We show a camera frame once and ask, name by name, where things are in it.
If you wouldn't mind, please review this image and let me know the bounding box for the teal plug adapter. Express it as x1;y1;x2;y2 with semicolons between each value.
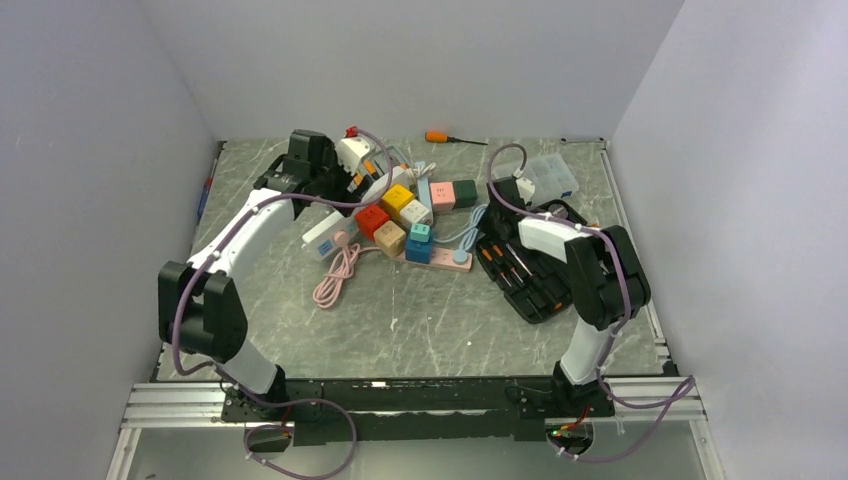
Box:
408;223;432;244

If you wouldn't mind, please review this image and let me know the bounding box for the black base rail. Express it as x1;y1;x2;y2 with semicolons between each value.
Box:
220;376;615;446

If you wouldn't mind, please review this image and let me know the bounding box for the light blue round plug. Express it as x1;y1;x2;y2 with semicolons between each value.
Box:
453;249;469;264

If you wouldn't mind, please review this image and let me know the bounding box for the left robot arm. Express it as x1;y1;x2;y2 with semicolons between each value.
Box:
157;129;351;420

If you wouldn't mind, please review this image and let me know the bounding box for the black plastic tool case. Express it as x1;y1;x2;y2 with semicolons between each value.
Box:
474;200;573;324

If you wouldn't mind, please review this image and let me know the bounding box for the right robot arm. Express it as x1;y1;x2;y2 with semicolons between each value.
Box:
487;177;651;415

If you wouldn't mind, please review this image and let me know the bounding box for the pink power cable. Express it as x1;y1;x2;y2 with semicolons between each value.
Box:
311;241;382;311

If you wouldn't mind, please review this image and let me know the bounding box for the white cube socket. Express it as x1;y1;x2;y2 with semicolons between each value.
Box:
399;199;433;229

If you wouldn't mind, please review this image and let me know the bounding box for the white power strip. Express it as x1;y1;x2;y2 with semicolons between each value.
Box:
301;164;412;260

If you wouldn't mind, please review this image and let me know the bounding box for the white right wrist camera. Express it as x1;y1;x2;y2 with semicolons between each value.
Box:
513;170;536;206

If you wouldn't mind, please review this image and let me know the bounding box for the yellow cube socket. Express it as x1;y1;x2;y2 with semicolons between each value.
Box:
379;184;416;221

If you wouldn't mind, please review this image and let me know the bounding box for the orange handled screwdriver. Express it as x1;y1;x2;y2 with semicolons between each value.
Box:
425;131;488;146

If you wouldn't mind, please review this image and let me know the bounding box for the dark green cube socket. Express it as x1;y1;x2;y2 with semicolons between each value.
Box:
452;179;478;209

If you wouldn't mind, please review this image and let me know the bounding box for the blue cube socket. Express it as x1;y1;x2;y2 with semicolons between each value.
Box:
404;238;434;264

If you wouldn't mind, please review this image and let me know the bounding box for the clear plastic organizer box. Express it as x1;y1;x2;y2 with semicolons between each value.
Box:
523;153;579;205

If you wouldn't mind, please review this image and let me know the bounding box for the beige cube socket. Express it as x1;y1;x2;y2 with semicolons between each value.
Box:
374;220;407;257

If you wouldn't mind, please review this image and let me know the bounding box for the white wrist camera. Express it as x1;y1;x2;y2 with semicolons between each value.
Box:
335;126;373;174
513;170;536;206

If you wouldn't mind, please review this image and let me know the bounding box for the pink cube socket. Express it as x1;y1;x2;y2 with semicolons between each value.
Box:
430;182;456;213

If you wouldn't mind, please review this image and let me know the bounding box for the red cube socket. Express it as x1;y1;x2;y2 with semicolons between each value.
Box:
354;204;391;240

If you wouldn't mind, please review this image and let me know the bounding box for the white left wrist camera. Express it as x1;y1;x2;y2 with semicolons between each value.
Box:
335;126;373;174

